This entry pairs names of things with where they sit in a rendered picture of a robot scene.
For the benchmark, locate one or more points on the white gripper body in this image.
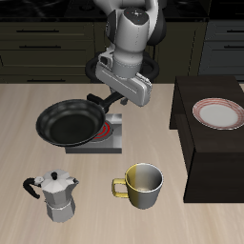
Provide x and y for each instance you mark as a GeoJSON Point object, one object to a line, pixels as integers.
{"type": "Point", "coordinates": [133, 90]}

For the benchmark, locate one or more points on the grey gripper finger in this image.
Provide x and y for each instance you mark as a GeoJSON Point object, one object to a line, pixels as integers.
{"type": "Point", "coordinates": [124, 101]}

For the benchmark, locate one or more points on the black frying pan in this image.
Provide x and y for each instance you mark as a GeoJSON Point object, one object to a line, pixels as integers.
{"type": "Point", "coordinates": [71, 124]}

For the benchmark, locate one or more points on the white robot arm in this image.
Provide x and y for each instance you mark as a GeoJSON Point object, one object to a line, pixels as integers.
{"type": "Point", "coordinates": [130, 35]}

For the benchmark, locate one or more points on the dark grey stove plate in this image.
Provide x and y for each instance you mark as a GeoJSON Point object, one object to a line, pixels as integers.
{"type": "Point", "coordinates": [112, 139]}

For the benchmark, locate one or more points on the yellow and grey mug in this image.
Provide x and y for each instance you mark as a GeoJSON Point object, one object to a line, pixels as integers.
{"type": "Point", "coordinates": [144, 187]}

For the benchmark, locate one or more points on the white plate with red rim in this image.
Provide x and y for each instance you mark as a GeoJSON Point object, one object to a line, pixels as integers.
{"type": "Point", "coordinates": [219, 114]}

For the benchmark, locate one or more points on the dark olive kitchen cupboards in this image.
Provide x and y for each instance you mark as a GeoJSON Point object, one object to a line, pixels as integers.
{"type": "Point", "coordinates": [47, 50]}

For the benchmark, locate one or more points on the grey kitchen cupboard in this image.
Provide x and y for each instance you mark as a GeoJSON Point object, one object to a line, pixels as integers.
{"type": "Point", "coordinates": [224, 47]}

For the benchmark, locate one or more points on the dark wooden cabinet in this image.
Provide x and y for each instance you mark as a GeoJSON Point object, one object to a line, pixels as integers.
{"type": "Point", "coordinates": [213, 158]}

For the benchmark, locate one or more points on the silver moka pot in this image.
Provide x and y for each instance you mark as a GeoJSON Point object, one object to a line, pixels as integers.
{"type": "Point", "coordinates": [58, 193]}

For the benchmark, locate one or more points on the black kitchen countertop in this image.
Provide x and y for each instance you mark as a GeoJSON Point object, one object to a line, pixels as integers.
{"type": "Point", "coordinates": [47, 9]}

